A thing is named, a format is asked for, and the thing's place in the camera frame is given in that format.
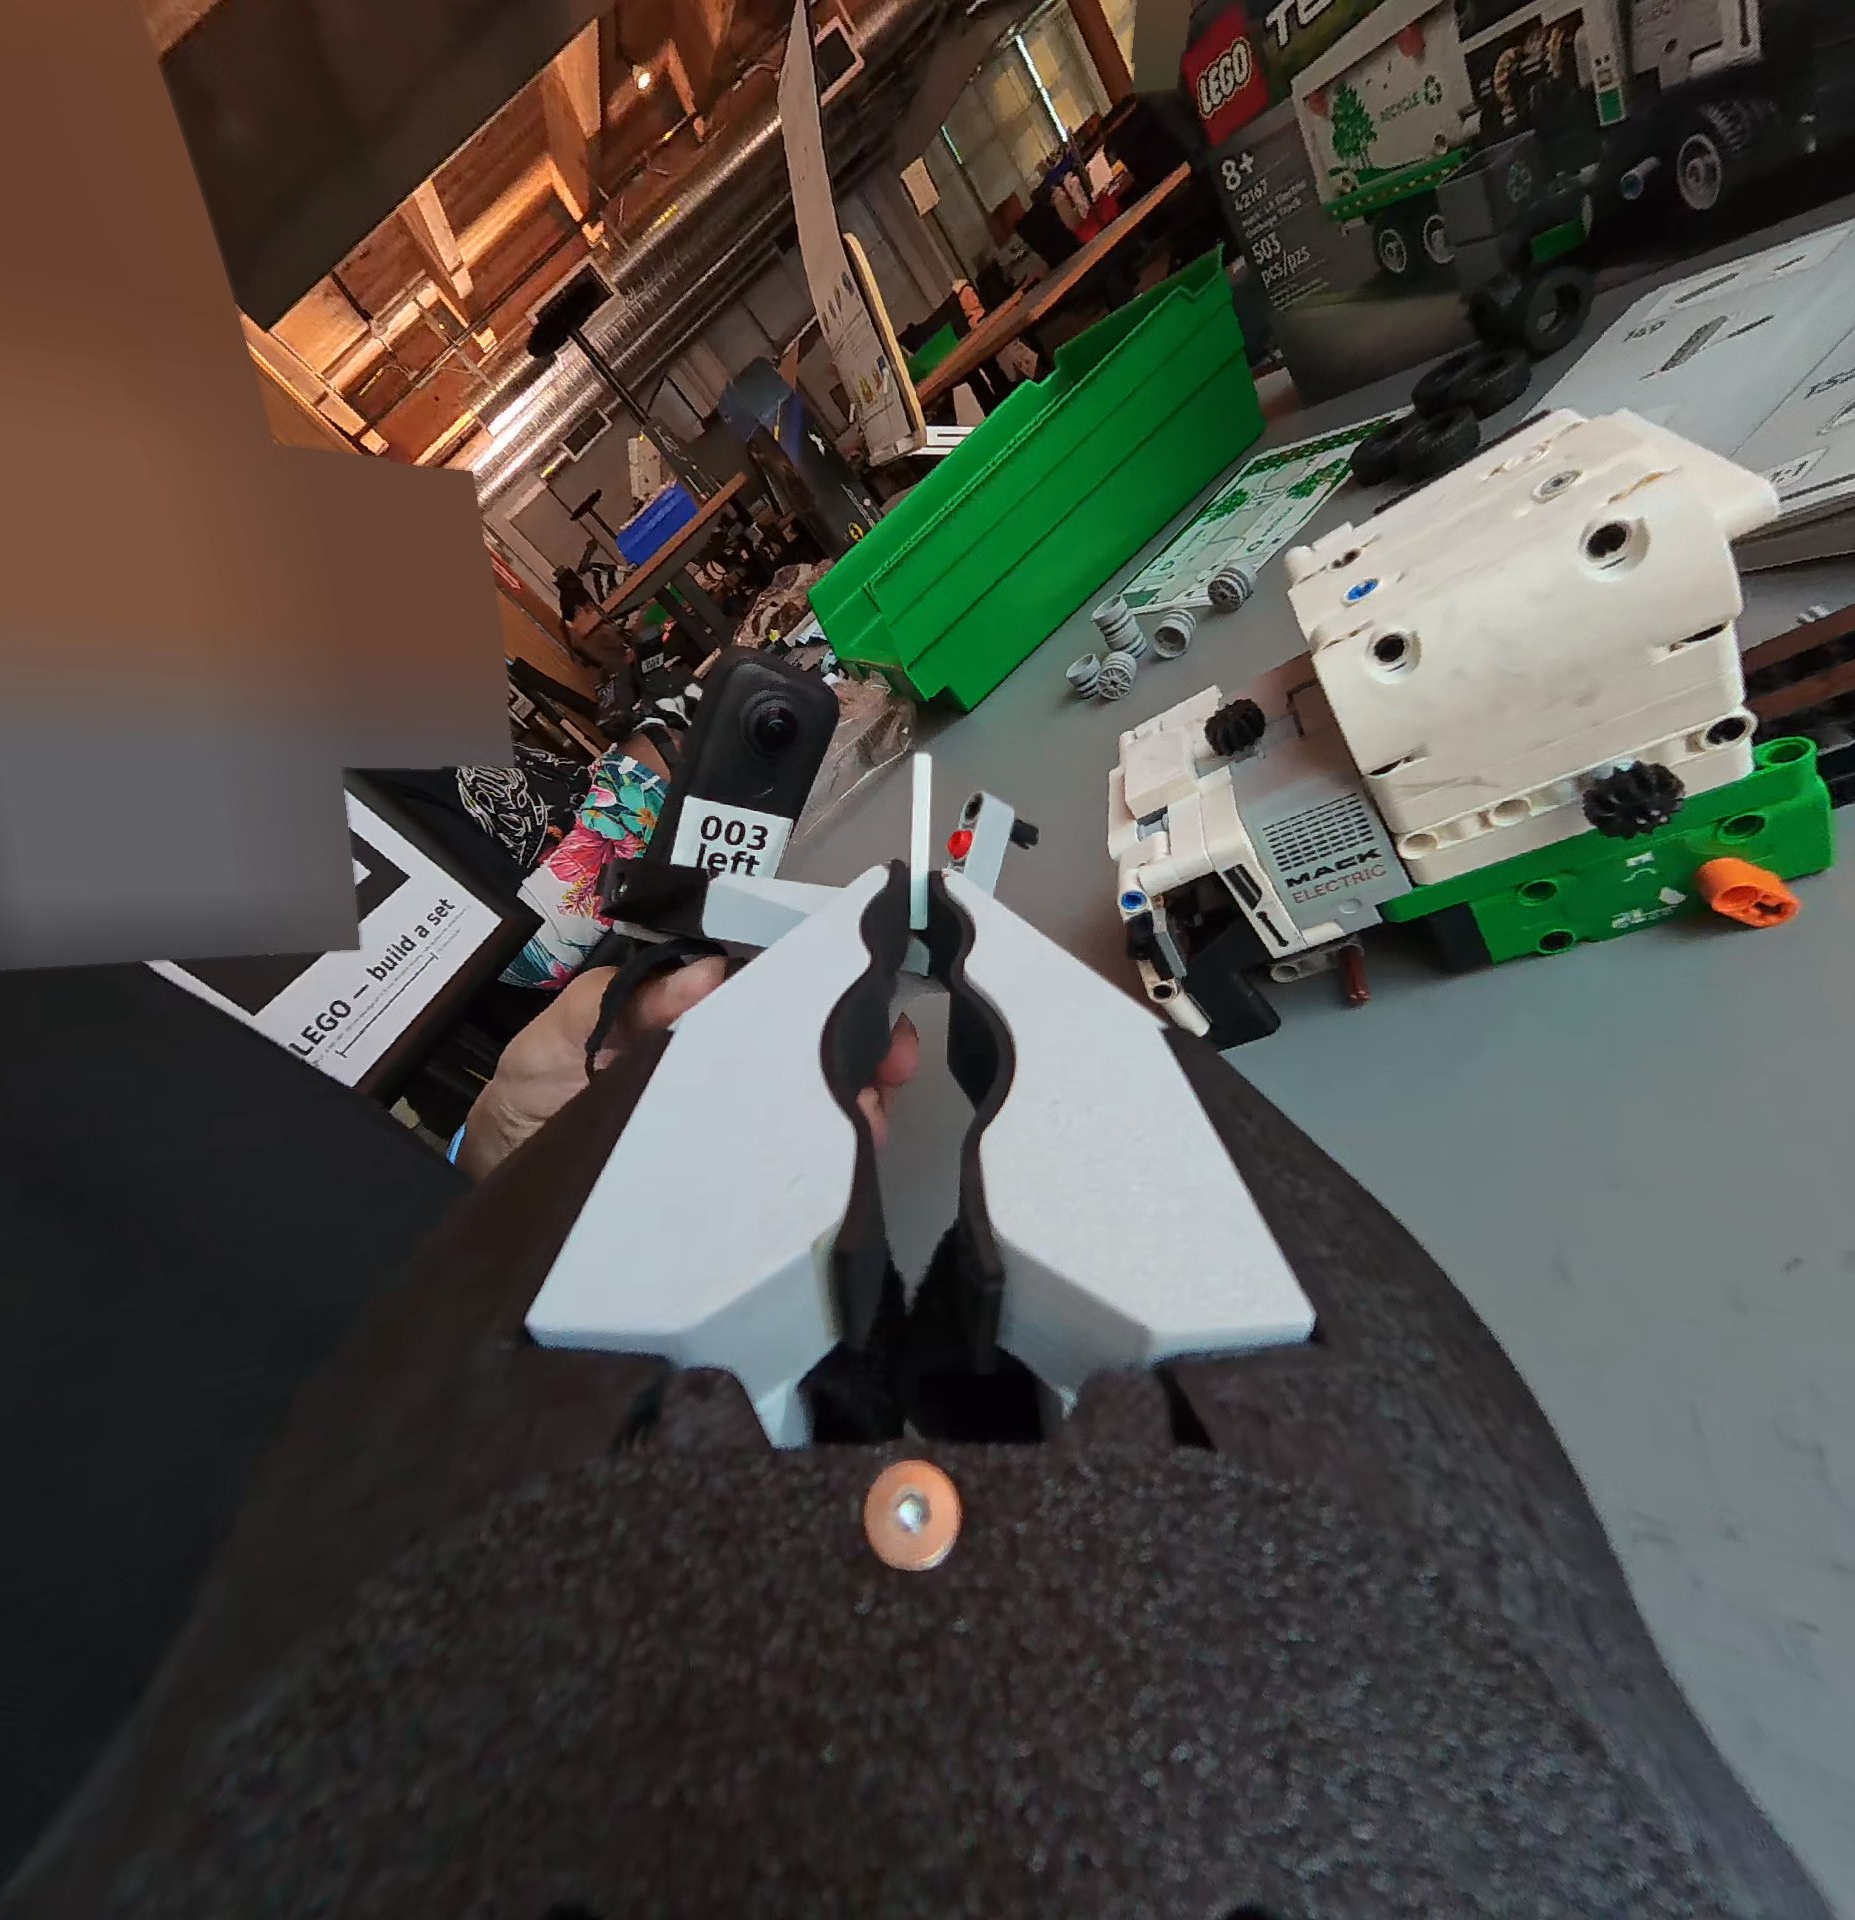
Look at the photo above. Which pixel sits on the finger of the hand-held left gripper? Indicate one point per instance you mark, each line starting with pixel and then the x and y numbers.
pixel 763 913

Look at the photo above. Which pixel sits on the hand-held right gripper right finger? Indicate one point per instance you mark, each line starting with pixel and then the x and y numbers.
pixel 1139 1184

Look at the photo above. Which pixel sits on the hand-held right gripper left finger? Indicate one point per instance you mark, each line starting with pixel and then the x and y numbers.
pixel 703 1184

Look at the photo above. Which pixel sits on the white thin lego plate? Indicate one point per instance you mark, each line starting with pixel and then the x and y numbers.
pixel 925 841

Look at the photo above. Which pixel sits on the grey lego beam with red pins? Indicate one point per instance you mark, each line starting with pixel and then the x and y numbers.
pixel 990 847

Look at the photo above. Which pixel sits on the green plastic bin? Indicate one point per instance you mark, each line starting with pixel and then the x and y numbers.
pixel 1047 511

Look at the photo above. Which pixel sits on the green tree sticker sheet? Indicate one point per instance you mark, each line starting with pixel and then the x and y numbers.
pixel 1243 511

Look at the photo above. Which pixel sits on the white lego truck model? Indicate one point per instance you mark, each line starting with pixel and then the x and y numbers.
pixel 1512 600

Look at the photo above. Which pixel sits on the dark lego set box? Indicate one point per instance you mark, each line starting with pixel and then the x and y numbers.
pixel 1317 269

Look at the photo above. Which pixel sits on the person's left hand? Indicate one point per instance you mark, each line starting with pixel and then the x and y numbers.
pixel 569 1050

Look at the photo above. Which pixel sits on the clear plastic bag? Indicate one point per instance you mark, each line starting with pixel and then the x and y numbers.
pixel 867 750

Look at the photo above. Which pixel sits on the group of grey wheel rims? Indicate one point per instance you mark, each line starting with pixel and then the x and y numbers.
pixel 1121 678

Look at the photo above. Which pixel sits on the wooden document stand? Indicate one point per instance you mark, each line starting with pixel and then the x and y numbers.
pixel 867 361

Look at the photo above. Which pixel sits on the pile of black tyres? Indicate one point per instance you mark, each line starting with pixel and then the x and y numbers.
pixel 1467 383

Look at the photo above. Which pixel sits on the open instruction booklet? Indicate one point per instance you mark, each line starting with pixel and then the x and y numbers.
pixel 1736 361

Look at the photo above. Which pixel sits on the black lego chassis frame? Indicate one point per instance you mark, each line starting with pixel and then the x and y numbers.
pixel 1827 646

